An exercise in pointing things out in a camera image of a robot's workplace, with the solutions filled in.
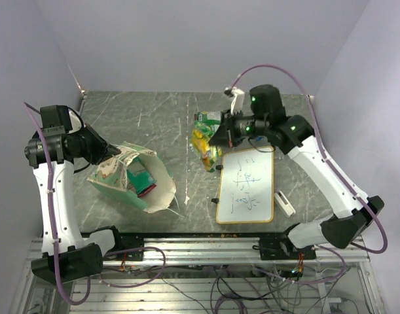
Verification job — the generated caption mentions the pink fruit candy bag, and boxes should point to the pink fruit candy bag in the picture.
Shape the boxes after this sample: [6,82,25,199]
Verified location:
[137,184,156,198]

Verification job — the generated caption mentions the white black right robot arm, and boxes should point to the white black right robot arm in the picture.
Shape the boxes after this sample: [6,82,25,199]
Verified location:
[209,84,384,259]

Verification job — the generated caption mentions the teal snack packet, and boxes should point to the teal snack packet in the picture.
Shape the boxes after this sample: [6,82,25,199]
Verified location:
[126,157,156,194]

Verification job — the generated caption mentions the aluminium mounting rail frame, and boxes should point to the aluminium mounting rail frame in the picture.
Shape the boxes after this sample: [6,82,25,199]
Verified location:
[10,234,386,313]

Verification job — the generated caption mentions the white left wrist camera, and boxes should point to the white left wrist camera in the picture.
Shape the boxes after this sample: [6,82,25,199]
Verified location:
[68,108,85,133]

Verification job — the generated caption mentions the green yellow chips bag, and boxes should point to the green yellow chips bag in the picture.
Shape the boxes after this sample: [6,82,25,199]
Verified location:
[191,123,222,172]

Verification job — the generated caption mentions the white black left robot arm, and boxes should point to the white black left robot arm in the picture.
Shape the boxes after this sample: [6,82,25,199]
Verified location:
[24,105,124,285]

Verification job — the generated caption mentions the white whiteboard eraser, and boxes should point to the white whiteboard eraser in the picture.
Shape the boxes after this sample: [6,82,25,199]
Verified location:
[274,191,296,217]

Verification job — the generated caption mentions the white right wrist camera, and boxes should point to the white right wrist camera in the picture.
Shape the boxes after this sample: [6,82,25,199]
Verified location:
[224,87,245,115]

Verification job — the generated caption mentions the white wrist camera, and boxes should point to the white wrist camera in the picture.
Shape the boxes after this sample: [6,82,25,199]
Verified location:
[68,108,85,133]
[224,87,245,115]

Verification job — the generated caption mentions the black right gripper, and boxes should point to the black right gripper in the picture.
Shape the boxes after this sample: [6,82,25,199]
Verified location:
[208,107,268,148]

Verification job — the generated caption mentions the green white paper bag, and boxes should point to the green white paper bag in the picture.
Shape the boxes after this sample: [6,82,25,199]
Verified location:
[88,142,176,214]

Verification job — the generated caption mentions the yellow framed whiteboard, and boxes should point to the yellow framed whiteboard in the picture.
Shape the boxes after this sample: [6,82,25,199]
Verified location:
[216,146,274,224]

